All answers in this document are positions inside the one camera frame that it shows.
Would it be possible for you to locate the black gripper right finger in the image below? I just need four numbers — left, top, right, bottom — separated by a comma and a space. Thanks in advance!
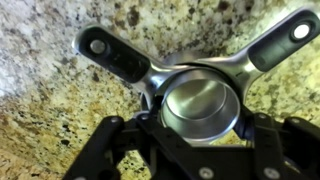
233, 104, 320, 180

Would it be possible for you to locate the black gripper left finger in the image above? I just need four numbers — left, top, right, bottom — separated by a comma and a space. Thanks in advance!
63, 109, 174, 180

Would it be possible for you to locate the small metal measuring cup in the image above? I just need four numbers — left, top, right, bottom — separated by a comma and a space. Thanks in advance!
71, 22, 242, 145

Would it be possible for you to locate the medium metal measuring cup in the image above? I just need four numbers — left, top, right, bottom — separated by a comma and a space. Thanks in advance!
163, 6, 320, 105

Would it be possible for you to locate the large metal measuring cup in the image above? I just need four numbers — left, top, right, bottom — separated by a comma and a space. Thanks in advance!
139, 49, 202, 113

